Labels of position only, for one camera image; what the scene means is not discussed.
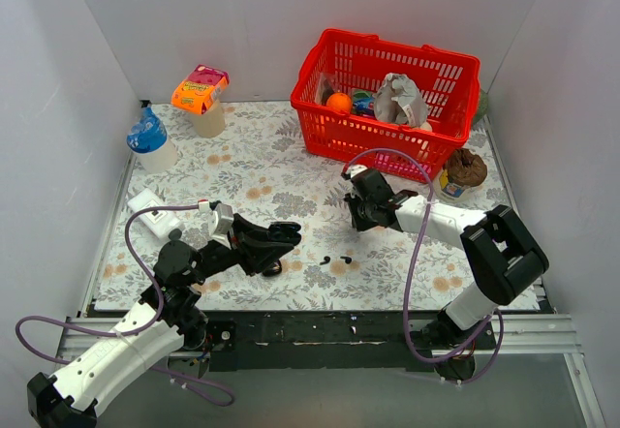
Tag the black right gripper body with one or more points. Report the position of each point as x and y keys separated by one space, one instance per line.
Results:
x=363 y=207

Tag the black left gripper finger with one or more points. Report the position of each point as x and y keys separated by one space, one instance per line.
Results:
x=260 y=260
x=280 y=242

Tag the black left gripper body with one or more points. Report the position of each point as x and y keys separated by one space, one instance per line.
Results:
x=249 y=245

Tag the long black earbud charging case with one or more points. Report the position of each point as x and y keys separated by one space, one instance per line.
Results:
x=284 y=230

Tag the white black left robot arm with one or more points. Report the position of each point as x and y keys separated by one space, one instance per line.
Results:
x=165 y=319

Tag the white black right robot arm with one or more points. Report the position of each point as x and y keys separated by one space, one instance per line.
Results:
x=503 y=255

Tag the black case with gold line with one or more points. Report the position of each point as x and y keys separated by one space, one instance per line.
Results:
x=274 y=270

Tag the floral patterned table mat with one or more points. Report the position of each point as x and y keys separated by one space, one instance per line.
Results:
x=260 y=167

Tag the white tube black cap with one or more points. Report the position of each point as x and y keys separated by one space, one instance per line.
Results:
x=161 y=223

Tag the blue green snack packet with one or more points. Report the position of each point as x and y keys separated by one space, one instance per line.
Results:
x=363 y=102

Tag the orange fruit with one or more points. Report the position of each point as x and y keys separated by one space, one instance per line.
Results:
x=339 y=102

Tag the crumpled grey white bag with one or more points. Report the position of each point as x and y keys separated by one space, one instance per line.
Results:
x=399 y=101

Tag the clear dark snack packet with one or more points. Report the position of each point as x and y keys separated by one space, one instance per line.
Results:
x=325 y=88

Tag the beige paper cup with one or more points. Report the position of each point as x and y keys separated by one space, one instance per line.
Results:
x=211 y=123

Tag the red plastic shopping basket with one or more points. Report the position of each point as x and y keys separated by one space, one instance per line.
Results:
x=448 y=82

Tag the white bottle blue cap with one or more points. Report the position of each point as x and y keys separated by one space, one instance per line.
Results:
x=150 y=142

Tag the orange pink snack pack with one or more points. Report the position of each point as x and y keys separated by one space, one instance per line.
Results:
x=198 y=92

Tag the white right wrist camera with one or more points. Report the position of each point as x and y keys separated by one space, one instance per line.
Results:
x=352 y=171

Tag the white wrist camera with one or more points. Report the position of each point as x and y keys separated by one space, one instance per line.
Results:
x=219 y=219
x=352 y=171

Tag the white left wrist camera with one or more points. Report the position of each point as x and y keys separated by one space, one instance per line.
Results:
x=219 y=219

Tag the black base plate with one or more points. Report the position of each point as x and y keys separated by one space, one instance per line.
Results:
x=321 y=340

